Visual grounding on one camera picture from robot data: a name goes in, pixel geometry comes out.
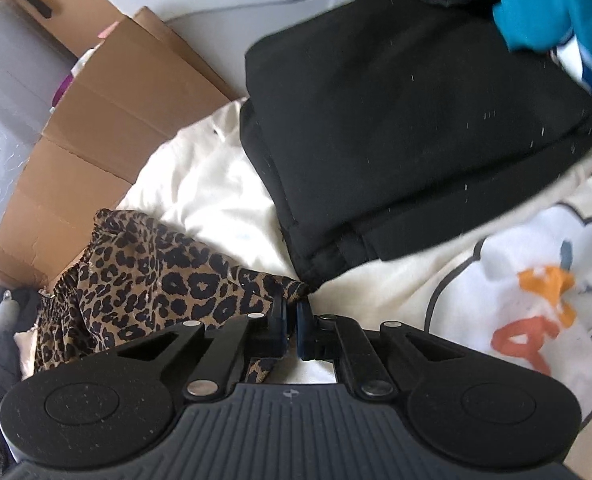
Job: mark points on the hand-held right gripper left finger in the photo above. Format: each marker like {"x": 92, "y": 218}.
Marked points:
{"x": 279, "y": 327}

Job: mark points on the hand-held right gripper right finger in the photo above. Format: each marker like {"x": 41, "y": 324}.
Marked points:
{"x": 303, "y": 327}

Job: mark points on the leopard print garment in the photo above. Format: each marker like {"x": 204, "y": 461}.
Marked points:
{"x": 151, "y": 285}

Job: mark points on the folded black clothes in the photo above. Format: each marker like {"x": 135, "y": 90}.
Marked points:
{"x": 400, "y": 135}

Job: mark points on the cream printed blanket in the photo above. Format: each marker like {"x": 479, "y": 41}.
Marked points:
{"x": 201, "y": 185}

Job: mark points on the large brown cardboard sheet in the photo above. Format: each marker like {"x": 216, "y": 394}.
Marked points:
{"x": 101, "y": 110}

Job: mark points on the crumpled black garment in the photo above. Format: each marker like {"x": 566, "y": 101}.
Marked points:
{"x": 1, "y": 395}

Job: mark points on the purple white package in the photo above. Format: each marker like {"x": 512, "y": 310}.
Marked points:
{"x": 62, "y": 87}

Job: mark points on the brown upright panel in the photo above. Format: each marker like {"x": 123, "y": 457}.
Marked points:
{"x": 76, "y": 20}

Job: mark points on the teal printed garment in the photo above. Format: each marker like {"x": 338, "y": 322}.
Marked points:
{"x": 550, "y": 10}

